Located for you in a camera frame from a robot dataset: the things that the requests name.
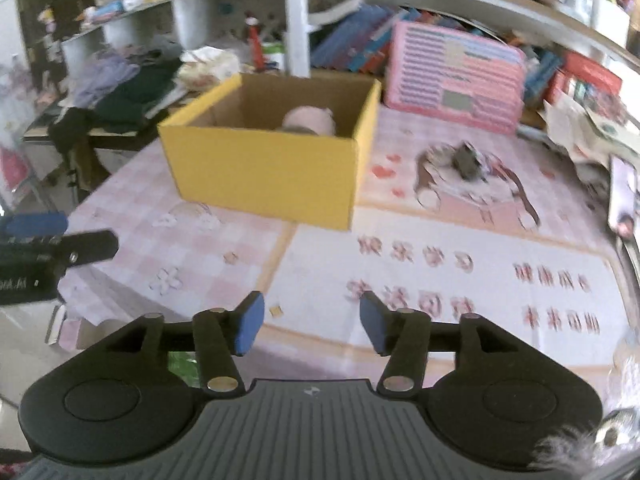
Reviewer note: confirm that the small dark grey toy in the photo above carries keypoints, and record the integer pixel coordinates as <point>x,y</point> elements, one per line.
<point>469,161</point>

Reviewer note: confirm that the pink plush toy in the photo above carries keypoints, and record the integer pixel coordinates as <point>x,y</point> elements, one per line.
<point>310,120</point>

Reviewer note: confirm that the tissue pack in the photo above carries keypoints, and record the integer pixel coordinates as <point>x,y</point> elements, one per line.
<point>210,67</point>

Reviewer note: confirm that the small white carton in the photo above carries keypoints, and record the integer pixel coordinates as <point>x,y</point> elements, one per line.
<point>70,332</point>

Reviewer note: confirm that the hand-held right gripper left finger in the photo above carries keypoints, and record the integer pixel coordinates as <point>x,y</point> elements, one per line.
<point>250,322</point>

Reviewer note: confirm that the pile of clothes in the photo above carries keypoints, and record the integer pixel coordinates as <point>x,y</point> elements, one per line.
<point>125,90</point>

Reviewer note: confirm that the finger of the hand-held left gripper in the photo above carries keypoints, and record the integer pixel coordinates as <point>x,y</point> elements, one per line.
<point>37,224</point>
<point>87,247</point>

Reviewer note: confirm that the stack of loose papers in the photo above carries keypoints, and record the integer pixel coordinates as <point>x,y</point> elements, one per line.
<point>585,120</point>

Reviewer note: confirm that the pink toy learning tablet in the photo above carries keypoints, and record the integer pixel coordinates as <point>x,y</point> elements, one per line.
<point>455,75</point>

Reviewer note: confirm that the photo card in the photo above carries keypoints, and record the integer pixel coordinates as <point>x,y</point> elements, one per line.
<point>625,200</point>

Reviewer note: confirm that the white wooden bookshelf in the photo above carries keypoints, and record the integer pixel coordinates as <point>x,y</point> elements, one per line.
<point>297,20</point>

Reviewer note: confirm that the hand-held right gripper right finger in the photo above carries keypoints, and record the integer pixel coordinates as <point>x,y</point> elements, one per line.
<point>376,322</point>

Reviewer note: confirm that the yellow cardboard box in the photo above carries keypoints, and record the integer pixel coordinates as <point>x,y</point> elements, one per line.
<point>260,175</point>

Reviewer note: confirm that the red bottle figure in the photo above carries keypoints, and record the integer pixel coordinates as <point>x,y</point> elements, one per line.
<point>255,45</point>

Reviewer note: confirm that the grey curved shelf unit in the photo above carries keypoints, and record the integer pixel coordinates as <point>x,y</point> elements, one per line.
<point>150,10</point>

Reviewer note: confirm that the grey fluffy fur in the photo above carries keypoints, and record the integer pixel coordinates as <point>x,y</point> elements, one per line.
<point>565,447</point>

